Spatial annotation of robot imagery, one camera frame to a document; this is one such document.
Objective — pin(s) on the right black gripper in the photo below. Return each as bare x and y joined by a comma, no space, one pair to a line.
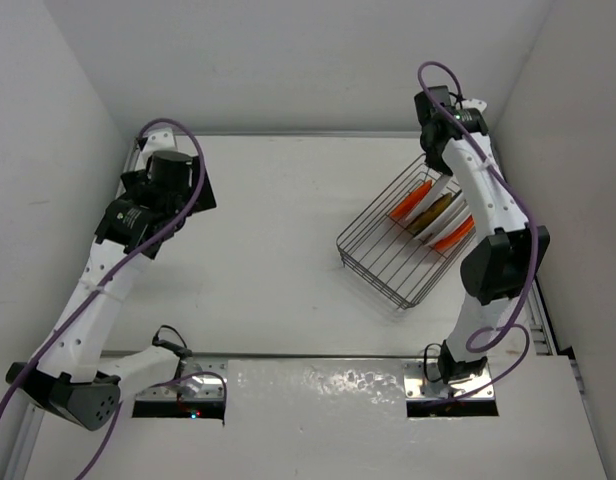
438,163

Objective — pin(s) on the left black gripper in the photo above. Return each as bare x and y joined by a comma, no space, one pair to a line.
194,170

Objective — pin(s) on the green rimmed white plate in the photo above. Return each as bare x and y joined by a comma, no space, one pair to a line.
456,205
437,189

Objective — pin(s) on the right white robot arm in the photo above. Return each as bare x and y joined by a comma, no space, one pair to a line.
497,275

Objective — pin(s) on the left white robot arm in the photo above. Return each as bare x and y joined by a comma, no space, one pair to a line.
69,379

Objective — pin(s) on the far orange plate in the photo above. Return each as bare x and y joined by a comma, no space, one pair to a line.
411,201

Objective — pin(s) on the orange plate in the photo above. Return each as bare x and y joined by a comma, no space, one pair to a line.
411,201
455,236

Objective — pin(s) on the yellow plate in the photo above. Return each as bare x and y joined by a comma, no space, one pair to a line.
424,219

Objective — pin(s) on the near orange plate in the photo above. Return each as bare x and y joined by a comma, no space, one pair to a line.
455,236

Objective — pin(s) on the wire dish rack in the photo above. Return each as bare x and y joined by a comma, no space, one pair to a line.
383,253

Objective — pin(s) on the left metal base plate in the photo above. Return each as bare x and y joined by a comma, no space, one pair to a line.
205,379

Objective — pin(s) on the metal base plate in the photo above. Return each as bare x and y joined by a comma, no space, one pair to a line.
205,379
421,387

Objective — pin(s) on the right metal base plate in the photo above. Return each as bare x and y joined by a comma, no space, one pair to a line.
421,387

